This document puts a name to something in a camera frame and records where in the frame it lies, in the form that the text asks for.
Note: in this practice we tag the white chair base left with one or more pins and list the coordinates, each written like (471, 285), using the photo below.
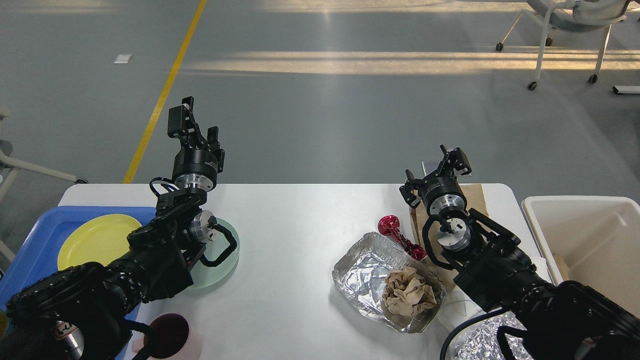
(12, 167)

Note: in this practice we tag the crumpled foil tray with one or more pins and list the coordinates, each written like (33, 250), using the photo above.
(480, 341)

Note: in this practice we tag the red shiny wrapper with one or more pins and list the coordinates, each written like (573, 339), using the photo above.
(389, 226)

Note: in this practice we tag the aluminium foil tray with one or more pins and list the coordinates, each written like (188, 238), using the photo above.
(361, 275)

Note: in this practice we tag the crumpled brown paper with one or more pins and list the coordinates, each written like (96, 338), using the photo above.
(406, 293)

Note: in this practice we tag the white floor tag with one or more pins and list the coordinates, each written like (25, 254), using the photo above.
(122, 59)

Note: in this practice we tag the white rolling chair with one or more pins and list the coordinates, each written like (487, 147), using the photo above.
(578, 16)

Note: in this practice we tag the mint green plate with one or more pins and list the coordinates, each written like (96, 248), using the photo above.
(204, 276)

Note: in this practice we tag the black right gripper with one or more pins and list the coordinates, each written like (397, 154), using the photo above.
(440, 191)

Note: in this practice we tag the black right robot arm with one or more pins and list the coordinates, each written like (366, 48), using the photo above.
(569, 321)

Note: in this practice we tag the white bar on floor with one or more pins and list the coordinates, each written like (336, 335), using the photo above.
(626, 89)

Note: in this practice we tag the yellow plate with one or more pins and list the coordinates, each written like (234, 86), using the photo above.
(102, 239)

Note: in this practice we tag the blue plastic tray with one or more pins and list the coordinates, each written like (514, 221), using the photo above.
(30, 250)

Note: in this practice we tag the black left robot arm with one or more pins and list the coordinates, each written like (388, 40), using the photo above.
(190, 229)

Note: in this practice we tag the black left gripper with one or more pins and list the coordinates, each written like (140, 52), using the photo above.
(200, 159)

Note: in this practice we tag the pink mug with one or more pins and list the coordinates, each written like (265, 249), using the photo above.
(177, 338)

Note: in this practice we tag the white plastic bin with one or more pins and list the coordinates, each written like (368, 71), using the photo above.
(594, 240)

